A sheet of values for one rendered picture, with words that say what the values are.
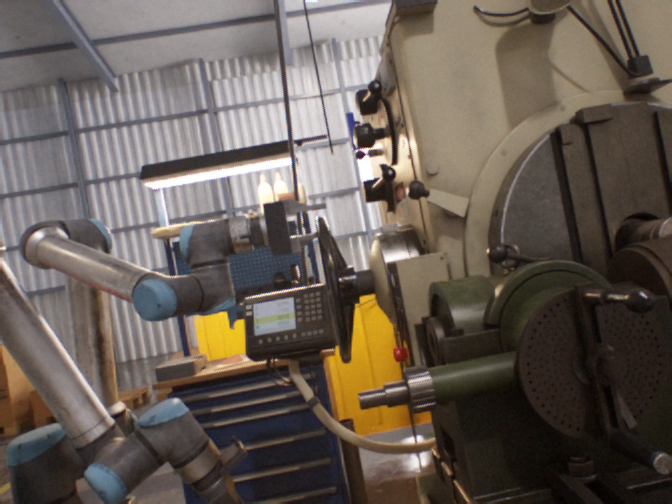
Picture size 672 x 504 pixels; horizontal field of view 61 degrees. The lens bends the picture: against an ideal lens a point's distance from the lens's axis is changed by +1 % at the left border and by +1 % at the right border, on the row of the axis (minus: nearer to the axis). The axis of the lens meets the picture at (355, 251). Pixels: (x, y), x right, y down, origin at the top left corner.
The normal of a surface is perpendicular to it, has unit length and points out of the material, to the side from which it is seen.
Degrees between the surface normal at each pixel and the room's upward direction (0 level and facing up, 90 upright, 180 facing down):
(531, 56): 90
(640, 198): 90
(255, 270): 90
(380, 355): 90
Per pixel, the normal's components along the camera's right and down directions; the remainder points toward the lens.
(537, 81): 0.08, -0.04
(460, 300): -0.07, -0.69
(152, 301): -0.49, 0.11
